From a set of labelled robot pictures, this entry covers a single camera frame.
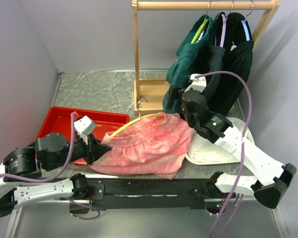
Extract lilac hanger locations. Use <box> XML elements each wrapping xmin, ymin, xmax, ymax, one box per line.
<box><xmin>220</xmin><ymin>13</ymin><xmax>226</xmax><ymax>48</ymax></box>

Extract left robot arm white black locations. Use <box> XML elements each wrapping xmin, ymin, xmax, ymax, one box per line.
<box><xmin>0</xmin><ymin>133</ymin><xmax>111</xmax><ymax>218</ymax></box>

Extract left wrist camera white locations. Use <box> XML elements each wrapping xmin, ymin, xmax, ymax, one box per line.
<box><xmin>74</xmin><ymin>116</ymin><xmax>96</xmax><ymax>145</ymax></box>

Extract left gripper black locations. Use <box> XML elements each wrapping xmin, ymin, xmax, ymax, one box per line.
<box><xmin>47</xmin><ymin>131</ymin><xmax>112</xmax><ymax>171</ymax></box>

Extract white cloth basket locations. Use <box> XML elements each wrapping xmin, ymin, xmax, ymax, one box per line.
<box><xmin>185</xmin><ymin>117</ymin><xmax>254</xmax><ymax>166</ymax></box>

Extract black shorts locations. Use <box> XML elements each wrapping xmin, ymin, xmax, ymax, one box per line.
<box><xmin>206</xmin><ymin>12</ymin><xmax>254</xmax><ymax>117</ymax></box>

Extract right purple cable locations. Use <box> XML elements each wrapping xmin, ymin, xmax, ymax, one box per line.
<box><xmin>191</xmin><ymin>71</ymin><xmax>253</xmax><ymax>238</ymax></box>

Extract yellow clothes hanger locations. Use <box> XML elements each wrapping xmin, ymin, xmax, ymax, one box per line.
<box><xmin>110</xmin><ymin>112</ymin><xmax>163</xmax><ymax>138</ymax></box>

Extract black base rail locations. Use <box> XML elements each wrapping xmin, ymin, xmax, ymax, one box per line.
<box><xmin>72</xmin><ymin>178</ymin><xmax>227</xmax><ymax>210</ymax></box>

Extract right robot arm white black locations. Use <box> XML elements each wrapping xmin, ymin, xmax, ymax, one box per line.
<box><xmin>165</xmin><ymin>86</ymin><xmax>297</xmax><ymax>209</ymax></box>

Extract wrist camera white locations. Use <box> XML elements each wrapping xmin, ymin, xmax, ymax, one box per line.
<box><xmin>184</xmin><ymin>73</ymin><xmax>207</xmax><ymax>93</ymax></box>
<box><xmin>74</xmin><ymin>116</ymin><xmax>96</xmax><ymax>145</ymax></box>

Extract lime green hanger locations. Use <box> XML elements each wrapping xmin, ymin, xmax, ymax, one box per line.
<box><xmin>191</xmin><ymin>18</ymin><xmax>209</xmax><ymax>44</ymax></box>

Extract dark grey shorts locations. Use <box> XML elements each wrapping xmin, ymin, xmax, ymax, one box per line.
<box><xmin>202</xmin><ymin>12</ymin><xmax>226</xmax><ymax>100</ymax></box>

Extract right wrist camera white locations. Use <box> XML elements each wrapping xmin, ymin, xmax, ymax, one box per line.
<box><xmin>184</xmin><ymin>73</ymin><xmax>207</xmax><ymax>93</ymax></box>

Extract light blue hanger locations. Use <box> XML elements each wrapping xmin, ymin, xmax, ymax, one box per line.
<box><xmin>241</xmin><ymin>20</ymin><xmax>250</xmax><ymax>41</ymax></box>

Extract wooden clothes rack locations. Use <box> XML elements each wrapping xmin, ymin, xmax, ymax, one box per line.
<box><xmin>132</xmin><ymin>0</ymin><xmax>281</xmax><ymax>115</ymax></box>

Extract pink patterned shorts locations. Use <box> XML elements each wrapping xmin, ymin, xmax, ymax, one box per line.
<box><xmin>90</xmin><ymin>113</ymin><xmax>194</xmax><ymax>179</ymax></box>

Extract teal green shorts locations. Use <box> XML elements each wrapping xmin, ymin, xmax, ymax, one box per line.
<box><xmin>162</xmin><ymin>15</ymin><xmax>213</xmax><ymax>113</ymax></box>

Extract red plastic tray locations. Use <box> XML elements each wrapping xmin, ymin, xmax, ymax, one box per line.
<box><xmin>36</xmin><ymin>107</ymin><xmax>130</xmax><ymax>171</ymax></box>

